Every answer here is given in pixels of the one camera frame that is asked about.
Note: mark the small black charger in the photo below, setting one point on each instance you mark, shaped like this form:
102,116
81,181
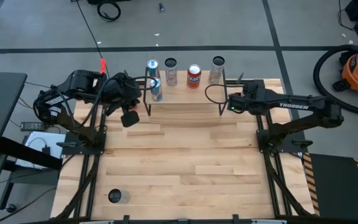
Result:
46,150

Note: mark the white flat board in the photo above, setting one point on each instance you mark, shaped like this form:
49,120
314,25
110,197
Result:
36,138

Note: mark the black aluminium table frame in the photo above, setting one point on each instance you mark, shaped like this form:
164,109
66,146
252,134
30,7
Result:
154,222

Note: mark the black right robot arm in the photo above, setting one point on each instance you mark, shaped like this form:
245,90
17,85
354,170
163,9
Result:
294,104

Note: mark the black desk leg frame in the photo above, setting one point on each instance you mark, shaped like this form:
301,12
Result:
42,161

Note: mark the wooden shelf black metal frame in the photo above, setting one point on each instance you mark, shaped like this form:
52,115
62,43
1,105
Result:
179,95

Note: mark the black caster wheel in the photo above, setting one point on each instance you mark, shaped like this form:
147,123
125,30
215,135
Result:
10,208

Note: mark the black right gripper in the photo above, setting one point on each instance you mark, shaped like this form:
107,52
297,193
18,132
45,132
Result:
247,99

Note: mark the black power adapter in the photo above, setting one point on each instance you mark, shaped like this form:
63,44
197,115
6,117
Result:
32,126

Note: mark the black mat hazard stripes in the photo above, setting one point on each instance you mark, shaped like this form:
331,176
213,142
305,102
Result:
334,186

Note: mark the black table clamp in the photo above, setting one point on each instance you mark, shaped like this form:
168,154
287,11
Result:
125,219
240,77
235,219

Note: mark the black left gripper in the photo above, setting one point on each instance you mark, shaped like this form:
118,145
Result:
121,90

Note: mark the white slim beverage can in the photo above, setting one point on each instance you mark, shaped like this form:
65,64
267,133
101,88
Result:
117,196
171,76
215,73

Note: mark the blue slim energy drink can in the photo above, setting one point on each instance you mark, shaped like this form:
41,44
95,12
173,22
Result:
156,92
153,70

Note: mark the red tape tag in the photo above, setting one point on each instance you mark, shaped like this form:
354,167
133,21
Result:
102,66

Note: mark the white edge bracket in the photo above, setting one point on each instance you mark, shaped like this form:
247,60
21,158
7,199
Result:
96,222
269,222

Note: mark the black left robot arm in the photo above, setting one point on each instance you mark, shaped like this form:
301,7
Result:
53,101

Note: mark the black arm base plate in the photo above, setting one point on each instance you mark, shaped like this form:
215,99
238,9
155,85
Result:
73,149
294,146

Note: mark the red Fanta soda can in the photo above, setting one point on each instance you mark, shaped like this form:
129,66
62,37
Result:
194,79

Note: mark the small grey floor object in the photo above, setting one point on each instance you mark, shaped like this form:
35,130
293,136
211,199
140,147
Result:
162,7

